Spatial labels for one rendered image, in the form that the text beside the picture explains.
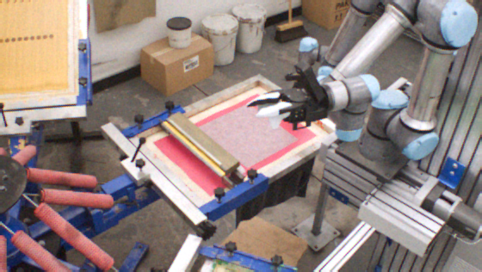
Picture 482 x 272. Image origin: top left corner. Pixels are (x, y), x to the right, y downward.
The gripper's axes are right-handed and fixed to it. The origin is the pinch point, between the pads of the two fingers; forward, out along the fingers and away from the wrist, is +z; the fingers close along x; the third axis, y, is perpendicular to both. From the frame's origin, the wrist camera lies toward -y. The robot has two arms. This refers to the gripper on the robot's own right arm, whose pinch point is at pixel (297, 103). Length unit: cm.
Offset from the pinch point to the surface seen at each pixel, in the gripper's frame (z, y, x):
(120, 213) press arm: 8, 2, -98
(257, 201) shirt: 22, 21, -42
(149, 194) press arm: 6, 2, -84
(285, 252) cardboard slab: 96, 12, -7
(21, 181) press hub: -33, 6, -131
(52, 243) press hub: -3, 8, -129
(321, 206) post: 72, 14, 17
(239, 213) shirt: 23, 21, -52
